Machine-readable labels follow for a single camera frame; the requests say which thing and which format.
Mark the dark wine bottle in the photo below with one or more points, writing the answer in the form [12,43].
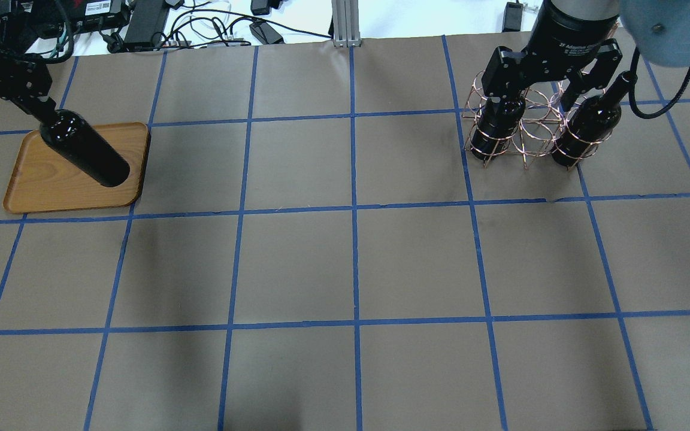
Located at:
[592,122]
[496,125]

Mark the black power adapter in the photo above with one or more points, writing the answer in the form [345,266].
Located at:
[146,26]

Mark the copper wire bottle basket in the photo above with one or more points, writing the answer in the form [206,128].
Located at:
[539,128]

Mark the dark wine bottle carried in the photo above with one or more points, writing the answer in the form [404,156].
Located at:
[73,138]

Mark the black small power brick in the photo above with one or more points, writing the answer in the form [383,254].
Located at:
[512,17]

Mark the wooden serving tray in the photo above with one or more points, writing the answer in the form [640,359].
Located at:
[42,181]

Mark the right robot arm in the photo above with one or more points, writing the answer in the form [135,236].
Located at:
[660,29]

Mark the aluminium frame post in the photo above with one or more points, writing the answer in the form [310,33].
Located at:
[345,23]

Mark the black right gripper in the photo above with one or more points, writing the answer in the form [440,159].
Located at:
[566,36]

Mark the dark wine bottle far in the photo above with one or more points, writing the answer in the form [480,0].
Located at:
[592,122]

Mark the dark wine bottle near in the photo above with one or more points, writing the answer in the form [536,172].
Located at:
[496,125]

